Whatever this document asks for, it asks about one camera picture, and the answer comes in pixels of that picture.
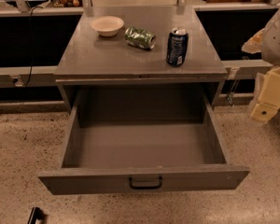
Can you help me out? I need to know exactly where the open grey top drawer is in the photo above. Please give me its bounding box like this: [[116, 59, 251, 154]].
[[39, 86, 249, 195]]

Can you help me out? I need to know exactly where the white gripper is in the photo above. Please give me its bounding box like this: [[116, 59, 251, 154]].
[[242, 8, 280, 124]]

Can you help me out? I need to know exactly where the grey metal cabinet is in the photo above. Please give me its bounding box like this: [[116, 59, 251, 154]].
[[55, 6, 227, 109]]

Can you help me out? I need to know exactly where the blue pepsi can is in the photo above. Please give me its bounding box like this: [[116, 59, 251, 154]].
[[166, 28, 189, 67]]

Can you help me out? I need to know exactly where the black power cable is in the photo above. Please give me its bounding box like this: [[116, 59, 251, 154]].
[[12, 5, 45, 88]]

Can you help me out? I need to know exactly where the white paper bowl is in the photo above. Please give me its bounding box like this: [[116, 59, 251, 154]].
[[91, 16, 124, 37]]

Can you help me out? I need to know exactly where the black drawer handle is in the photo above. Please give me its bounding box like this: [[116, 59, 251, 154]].
[[128, 176, 163, 190]]

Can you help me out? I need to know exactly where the black object on floor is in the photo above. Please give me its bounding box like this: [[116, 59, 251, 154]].
[[27, 207, 46, 224]]

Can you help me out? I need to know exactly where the green crushed soda can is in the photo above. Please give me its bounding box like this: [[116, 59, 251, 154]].
[[125, 27, 156, 49]]

